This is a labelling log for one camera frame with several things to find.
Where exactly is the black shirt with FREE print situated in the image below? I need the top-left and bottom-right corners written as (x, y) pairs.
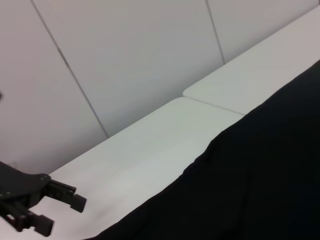
top-left (82, 59), bottom-right (320, 240)

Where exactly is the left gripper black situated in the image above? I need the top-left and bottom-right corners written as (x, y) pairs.
top-left (0, 161), bottom-right (88, 238)

